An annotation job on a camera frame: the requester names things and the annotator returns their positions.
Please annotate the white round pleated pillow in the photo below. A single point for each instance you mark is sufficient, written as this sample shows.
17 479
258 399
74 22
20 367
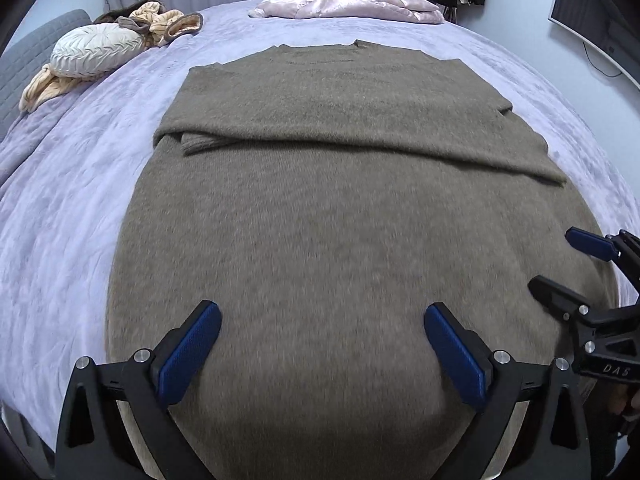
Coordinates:
95 50

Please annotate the beige plush garment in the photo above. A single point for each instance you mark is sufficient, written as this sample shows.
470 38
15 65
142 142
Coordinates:
162 25

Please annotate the wall-mounted monitor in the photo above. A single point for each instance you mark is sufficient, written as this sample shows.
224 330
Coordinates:
585 10

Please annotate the brown fur item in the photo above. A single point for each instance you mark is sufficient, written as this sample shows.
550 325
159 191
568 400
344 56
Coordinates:
117 12

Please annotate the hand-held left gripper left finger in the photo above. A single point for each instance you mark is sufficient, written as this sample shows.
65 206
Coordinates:
192 355

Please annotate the olive knit sweater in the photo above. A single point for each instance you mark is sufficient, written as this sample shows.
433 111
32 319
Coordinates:
320 220

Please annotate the lavender plush blanket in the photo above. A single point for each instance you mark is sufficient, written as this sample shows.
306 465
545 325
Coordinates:
100 160

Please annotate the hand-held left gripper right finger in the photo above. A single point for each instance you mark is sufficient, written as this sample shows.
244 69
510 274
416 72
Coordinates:
457 357

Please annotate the grey quilted headboard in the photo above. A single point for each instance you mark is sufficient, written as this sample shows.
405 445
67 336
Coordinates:
30 55

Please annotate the pink quilted jacket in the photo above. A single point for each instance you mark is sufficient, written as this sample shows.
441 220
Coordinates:
350 5

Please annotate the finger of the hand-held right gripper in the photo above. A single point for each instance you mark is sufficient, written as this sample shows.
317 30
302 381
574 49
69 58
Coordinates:
560 296
592 246

